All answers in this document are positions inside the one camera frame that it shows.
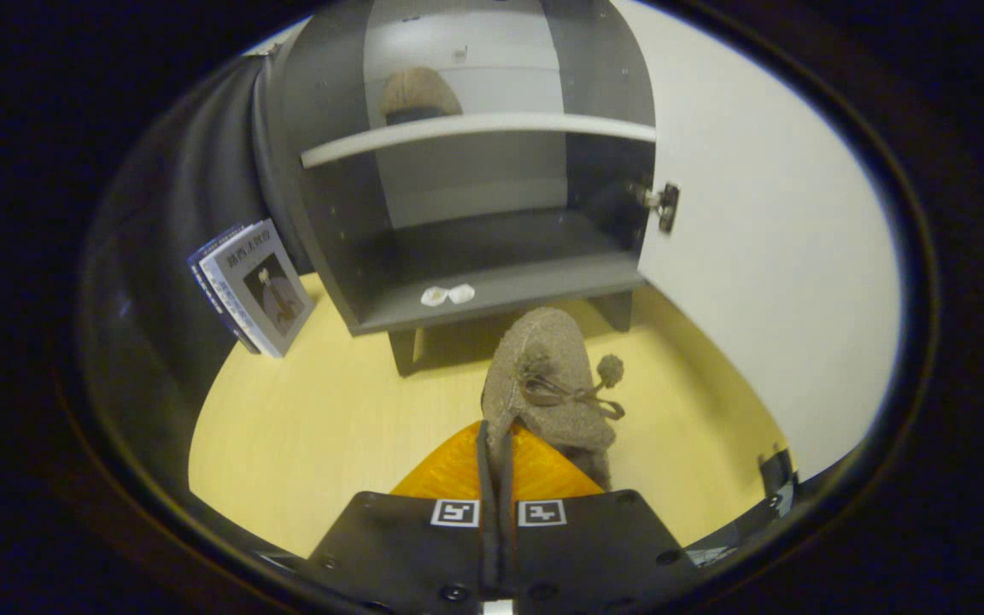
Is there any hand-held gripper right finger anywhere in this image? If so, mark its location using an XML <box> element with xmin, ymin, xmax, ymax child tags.
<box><xmin>509</xmin><ymin>423</ymin><xmax>702</xmax><ymax>615</ymax></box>

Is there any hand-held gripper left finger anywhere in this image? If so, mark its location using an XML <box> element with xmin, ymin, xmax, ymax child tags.
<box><xmin>308</xmin><ymin>420</ymin><xmax>497</xmax><ymax>615</ymax></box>

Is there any brown fuzzy shoe with pompom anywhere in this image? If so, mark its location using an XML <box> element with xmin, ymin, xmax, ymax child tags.
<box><xmin>482</xmin><ymin>307</ymin><xmax>626</xmax><ymax>493</ymax></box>

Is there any dark grey shoe cabinet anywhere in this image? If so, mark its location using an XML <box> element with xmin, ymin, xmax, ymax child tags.
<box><xmin>266</xmin><ymin>0</ymin><xmax>659</xmax><ymax>377</ymax></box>

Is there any metal door hinge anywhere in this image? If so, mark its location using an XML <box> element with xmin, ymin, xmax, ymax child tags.
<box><xmin>627</xmin><ymin>180</ymin><xmax>681</xmax><ymax>234</ymax></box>

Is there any white cabinet shelf board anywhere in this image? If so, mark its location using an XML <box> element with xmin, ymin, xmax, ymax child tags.
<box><xmin>300</xmin><ymin>113</ymin><xmax>657</xmax><ymax>169</ymax></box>

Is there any grey figure cover book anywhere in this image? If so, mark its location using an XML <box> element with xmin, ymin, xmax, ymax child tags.
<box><xmin>200</xmin><ymin>220</ymin><xmax>315</xmax><ymax>358</ymax></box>

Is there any blue cover book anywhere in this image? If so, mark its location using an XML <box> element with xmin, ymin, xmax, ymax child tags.
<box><xmin>187</xmin><ymin>226</ymin><xmax>261</xmax><ymax>354</ymax></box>

